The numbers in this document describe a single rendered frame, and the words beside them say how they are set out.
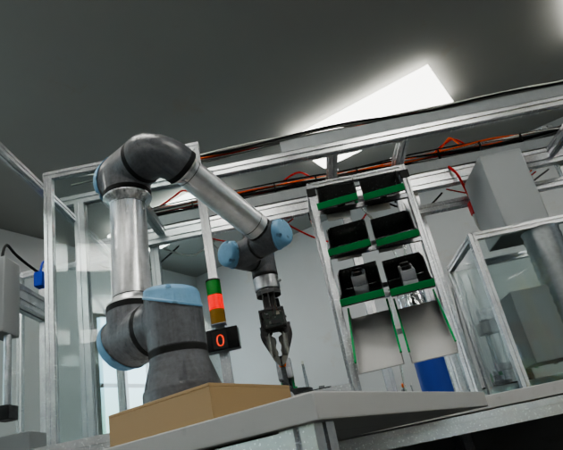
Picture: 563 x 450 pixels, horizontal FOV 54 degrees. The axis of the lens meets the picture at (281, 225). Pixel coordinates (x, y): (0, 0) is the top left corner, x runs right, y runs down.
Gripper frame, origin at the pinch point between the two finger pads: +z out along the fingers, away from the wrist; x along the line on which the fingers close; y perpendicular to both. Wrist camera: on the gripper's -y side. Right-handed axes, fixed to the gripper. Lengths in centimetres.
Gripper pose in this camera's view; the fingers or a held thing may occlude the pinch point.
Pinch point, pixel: (281, 362)
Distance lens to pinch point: 157.6
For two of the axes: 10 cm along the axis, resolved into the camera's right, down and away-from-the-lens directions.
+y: -0.8, -3.9, -9.2
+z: 1.9, 9.0, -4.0
